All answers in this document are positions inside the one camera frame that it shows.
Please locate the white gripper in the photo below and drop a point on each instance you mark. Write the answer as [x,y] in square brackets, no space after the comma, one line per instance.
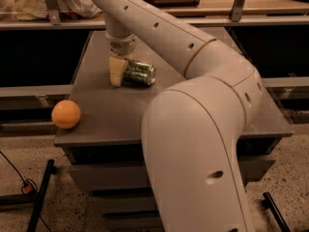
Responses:
[123,46]

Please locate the green soda can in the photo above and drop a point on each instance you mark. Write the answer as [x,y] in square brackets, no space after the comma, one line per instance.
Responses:
[138,73]

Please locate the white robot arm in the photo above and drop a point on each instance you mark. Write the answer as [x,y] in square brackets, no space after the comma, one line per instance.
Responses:
[190,130]

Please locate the orange ball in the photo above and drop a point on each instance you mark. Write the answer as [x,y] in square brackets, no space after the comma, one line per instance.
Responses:
[66,114]

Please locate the grey drawer cabinet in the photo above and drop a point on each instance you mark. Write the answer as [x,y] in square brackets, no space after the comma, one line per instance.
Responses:
[110,127]

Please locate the top grey drawer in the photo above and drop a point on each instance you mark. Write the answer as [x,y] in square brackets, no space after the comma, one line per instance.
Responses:
[133,175]

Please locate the grey drawer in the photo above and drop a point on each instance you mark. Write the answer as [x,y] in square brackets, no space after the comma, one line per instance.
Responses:
[133,175]
[123,202]
[124,221]

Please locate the white crumpled cloth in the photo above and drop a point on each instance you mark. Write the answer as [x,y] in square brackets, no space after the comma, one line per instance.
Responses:
[28,10]

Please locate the middle grey drawer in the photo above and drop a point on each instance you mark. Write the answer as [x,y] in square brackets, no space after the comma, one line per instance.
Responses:
[123,202]

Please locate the bottom grey drawer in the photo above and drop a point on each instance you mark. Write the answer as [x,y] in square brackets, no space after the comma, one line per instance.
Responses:
[124,221]

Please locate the black stand leg left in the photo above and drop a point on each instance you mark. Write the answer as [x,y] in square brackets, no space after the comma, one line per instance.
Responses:
[31,194]

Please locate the black stand leg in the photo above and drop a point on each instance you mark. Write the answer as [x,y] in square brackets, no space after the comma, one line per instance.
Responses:
[270,204]
[31,194]

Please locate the black stand leg right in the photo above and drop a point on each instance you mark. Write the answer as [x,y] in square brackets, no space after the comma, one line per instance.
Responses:
[270,204]

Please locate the grey metal rail frame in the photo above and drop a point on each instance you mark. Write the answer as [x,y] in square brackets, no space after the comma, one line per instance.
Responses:
[208,13]

